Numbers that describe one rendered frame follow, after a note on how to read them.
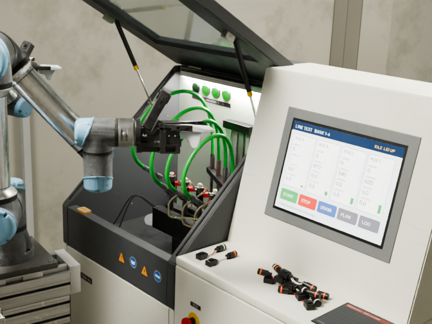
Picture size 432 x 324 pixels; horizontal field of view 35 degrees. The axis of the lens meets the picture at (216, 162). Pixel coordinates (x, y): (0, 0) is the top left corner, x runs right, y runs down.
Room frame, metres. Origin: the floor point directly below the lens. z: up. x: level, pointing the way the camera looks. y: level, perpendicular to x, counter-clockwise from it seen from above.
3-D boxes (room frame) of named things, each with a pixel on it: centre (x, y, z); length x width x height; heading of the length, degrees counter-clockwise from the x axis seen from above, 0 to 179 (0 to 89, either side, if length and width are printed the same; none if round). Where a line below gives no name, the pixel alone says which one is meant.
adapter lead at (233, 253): (1.94, -0.03, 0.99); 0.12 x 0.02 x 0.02; 134
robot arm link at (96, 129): (1.70, 0.31, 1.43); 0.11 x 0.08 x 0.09; 98
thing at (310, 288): (1.76, -0.23, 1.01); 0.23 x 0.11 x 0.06; 43
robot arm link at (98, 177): (1.72, 0.31, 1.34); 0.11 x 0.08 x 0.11; 8
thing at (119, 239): (2.24, 0.34, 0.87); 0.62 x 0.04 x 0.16; 43
